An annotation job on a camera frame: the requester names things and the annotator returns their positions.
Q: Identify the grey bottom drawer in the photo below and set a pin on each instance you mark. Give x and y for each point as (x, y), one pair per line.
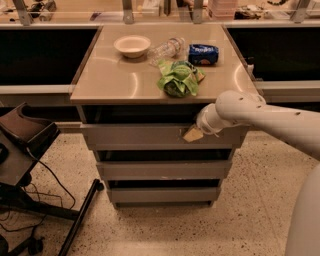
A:
(163, 195)

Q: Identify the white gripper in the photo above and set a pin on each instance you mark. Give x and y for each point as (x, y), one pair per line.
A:
(204, 122)

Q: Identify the green chip bag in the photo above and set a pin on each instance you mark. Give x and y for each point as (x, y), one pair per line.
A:
(179, 78)

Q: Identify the clear plastic bottle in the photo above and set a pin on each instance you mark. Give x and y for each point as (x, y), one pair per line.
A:
(171, 48)

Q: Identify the black rolling stand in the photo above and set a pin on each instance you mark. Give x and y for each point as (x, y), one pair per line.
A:
(24, 140)

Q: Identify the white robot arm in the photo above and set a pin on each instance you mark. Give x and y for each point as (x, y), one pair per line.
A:
(298, 128)

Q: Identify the grey middle drawer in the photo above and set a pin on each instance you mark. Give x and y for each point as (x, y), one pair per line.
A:
(163, 170)

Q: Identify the grey top drawer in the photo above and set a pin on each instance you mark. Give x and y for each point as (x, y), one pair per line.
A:
(153, 136)

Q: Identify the grey drawer cabinet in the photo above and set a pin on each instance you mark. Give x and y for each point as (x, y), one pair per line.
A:
(139, 92)

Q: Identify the grey drawer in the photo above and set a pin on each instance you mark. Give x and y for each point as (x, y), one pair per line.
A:
(163, 195)
(153, 136)
(163, 170)

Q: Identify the white bowl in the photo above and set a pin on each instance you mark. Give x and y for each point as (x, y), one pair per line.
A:
(132, 46)

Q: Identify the blue pepsi can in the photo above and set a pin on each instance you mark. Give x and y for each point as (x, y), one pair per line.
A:
(201, 54)

